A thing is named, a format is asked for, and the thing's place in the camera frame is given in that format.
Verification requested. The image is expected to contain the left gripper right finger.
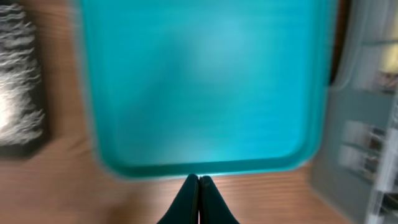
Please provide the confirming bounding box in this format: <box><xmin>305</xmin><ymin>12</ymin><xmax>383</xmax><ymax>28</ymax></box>
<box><xmin>199</xmin><ymin>176</ymin><xmax>239</xmax><ymax>224</ymax></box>

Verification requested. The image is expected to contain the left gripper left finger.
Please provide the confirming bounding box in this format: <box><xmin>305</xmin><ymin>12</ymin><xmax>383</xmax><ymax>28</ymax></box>
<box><xmin>158</xmin><ymin>174</ymin><xmax>199</xmax><ymax>224</ymax></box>

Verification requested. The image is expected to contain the grey dishwasher rack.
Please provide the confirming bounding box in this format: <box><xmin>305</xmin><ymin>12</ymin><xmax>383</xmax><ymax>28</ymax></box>
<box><xmin>310</xmin><ymin>0</ymin><xmax>397</xmax><ymax>223</ymax></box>

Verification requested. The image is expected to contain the teal serving tray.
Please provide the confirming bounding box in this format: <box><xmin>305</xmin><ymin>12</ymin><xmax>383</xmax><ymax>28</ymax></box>
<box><xmin>72</xmin><ymin>0</ymin><xmax>338</xmax><ymax>179</ymax></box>

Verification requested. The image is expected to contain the black plastic tray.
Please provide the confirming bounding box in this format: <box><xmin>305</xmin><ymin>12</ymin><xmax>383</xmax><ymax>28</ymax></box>
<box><xmin>0</xmin><ymin>0</ymin><xmax>52</xmax><ymax>158</ymax></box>

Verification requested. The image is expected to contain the yellow plastic utensil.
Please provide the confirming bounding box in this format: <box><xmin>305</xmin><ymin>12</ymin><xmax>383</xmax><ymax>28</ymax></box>
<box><xmin>380</xmin><ymin>44</ymin><xmax>397</xmax><ymax>74</ymax></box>

